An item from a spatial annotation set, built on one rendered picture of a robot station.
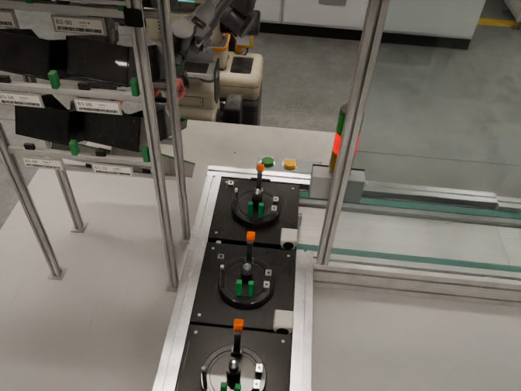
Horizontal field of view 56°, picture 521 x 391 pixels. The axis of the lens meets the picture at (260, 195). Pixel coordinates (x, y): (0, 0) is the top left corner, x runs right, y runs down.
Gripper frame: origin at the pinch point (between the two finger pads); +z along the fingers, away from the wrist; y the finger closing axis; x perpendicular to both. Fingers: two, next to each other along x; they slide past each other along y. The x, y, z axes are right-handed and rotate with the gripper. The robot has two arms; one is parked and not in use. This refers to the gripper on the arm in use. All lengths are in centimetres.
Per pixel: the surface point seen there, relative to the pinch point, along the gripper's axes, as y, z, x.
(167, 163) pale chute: 5.3, 14.2, 3.0
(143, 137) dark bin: 4.2, 17.0, -16.0
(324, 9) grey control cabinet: 32, -226, 213
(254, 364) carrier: 36, 57, 2
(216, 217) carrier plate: 17.8, 20.5, 21.0
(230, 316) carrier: 29, 47, 8
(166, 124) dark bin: 5.3, 8.6, -7.1
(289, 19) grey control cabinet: 5, -219, 222
